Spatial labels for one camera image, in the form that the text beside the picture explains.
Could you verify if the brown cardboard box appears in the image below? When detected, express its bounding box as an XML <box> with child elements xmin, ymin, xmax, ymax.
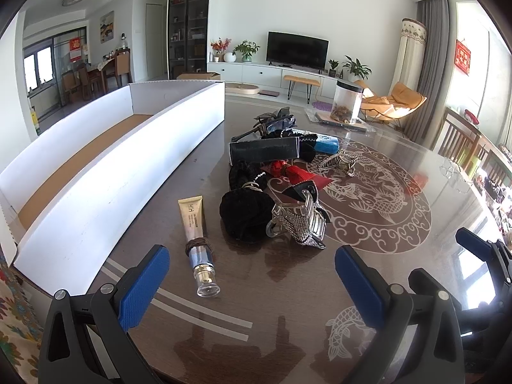
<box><xmin>177</xmin><ymin>72</ymin><xmax>221</xmax><ymax>81</ymax></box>

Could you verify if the black knit stitched pouch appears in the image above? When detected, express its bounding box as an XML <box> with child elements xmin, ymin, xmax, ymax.
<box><xmin>281</xmin><ymin>129</ymin><xmax>318</xmax><ymax>163</ymax></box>

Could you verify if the rhinestone silver hair claw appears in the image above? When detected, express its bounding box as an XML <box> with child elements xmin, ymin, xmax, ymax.
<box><xmin>266</xmin><ymin>189</ymin><xmax>330</xmax><ymax>250</ymax></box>

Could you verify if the red flower vase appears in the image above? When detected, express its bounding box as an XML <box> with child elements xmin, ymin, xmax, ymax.
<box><xmin>210</xmin><ymin>37</ymin><xmax>232</xmax><ymax>62</ymax></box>

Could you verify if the wooden bench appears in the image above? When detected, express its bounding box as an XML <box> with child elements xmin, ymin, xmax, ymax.
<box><xmin>283</xmin><ymin>75</ymin><xmax>321</xmax><ymax>104</ymax></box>

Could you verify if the small red folding umbrella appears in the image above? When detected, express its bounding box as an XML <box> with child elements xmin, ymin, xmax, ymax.
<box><xmin>269</xmin><ymin>160</ymin><xmax>296</xmax><ymax>179</ymax></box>

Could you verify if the black velvet pouch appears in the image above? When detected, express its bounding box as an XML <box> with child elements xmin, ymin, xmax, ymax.
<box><xmin>220</xmin><ymin>161</ymin><xmax>275</xmax><ymax>244</ymax></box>

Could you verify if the red fabric pouch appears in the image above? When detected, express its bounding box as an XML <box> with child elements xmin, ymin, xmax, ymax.
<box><xmin>289</xmin><ymin>165</ymin><xmax>333</xmax><ymax>191</ymax></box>

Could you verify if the clear plastic jar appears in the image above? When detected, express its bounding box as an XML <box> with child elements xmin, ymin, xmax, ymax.
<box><xmin>331</xmin><ymin>80</ymin><xmax>364</xmax><ymax>122</ymax></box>

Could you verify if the white cardboard sorting box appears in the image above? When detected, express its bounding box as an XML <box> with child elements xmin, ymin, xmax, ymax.
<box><xmin>1</xmin><ymin>80</ymin><xmax>225</xmax><ymax>296</ymax></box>

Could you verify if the wooden dining chair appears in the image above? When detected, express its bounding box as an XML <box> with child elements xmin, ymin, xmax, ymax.
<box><xmin>433</xmin><ymin>108</ymin><xmax>490</xmax><ymax>176</ymax></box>

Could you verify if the white tv cabinet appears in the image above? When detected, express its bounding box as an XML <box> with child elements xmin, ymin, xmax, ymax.
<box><xmin>206</xmin><ymin>62</ymin><xmax>338</xmax><ymax>99</ymax></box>

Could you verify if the dark display cabinet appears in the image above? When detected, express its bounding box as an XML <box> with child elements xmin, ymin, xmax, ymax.
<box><xmin>167</xmin><ymin>0</ymin><xmax>209</xmax><ymax>80</ymax></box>

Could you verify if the flat tray under jar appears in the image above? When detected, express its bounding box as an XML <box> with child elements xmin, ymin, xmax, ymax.
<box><xmin>306</xmin><ymin>108</ymin><xmax>376</xmax><ymax>133</ymax></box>

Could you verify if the blue white medicine box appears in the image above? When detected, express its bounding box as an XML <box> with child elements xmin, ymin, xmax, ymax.
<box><xmin>314</xmin><ymin>134</ymin><xmax>339</xmax><ymax>155</ymax></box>

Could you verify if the black odor bar box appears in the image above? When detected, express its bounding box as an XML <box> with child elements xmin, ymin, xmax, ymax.
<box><xmin>229</xmin><ymin>137</ymin><xmax>300</xmax><ymax>164</ymax></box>

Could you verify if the green potted plant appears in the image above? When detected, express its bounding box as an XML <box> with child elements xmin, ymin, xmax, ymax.
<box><xmin>234</xmin><ymin>40</ymin><xmax>260</xmax><ymax>62</ymax></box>

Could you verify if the gold cosmetic tube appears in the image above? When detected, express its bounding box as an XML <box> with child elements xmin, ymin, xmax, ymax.
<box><xmin>178</xmin><ymin>196</ymin><xmax>220</xmax><ymax>298</ymax></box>

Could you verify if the orange lounge chair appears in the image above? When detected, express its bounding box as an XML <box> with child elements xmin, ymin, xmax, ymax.
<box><xmin>355</xmin><ymin>80</ymin><xmax>427</xmax><ymax>122</ymax></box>

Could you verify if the black television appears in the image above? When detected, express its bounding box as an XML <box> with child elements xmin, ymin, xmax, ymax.
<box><xmin>267</xmin><ymin>31</ymin><xmax>329</xmax><ymax>69</ymax></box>

